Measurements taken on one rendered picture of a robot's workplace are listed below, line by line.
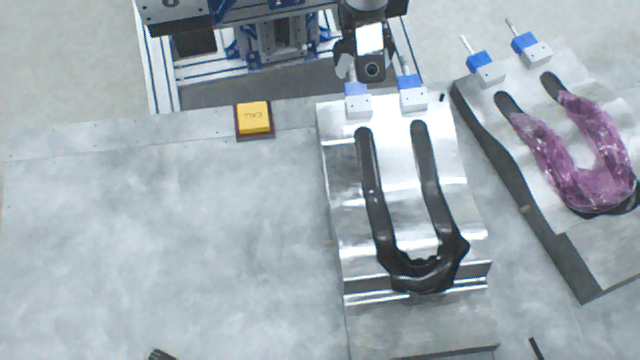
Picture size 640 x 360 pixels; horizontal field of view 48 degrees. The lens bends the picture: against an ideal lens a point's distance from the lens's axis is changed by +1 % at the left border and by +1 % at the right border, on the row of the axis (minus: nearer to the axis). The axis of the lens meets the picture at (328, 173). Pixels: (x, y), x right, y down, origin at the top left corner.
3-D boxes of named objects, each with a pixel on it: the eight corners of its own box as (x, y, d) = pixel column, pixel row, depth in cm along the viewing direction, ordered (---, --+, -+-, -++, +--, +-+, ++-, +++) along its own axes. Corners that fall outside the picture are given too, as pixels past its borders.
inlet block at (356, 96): (337, 70, 145) (338, 55, 140) (361, 67, 146) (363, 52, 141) (347, 126, 140) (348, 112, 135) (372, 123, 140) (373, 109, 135)
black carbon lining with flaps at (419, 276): (349, 131, 139) (351, 107, 130) (430, 122, 140) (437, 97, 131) (379, 305, 125) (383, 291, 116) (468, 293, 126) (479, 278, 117)
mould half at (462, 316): (315, 125, 147) (314, 91, 135) (438, 110, 149) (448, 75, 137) (352, 370, 127) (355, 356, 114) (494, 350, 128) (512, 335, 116)
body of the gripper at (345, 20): (379, 13, 124) (384, -35, 113) (387, 54, 120) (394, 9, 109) (335, 17, 123) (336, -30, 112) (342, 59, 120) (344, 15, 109)
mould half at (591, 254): (448, 94, 150) (457, 65, 140) (553, 50, 155) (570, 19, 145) (581, 306, 132) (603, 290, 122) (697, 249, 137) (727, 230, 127)
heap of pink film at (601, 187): (497, 118, 141) (506, 98, 134) (573, 86, 145) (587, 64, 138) (569, 230, 132) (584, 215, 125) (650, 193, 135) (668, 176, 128)
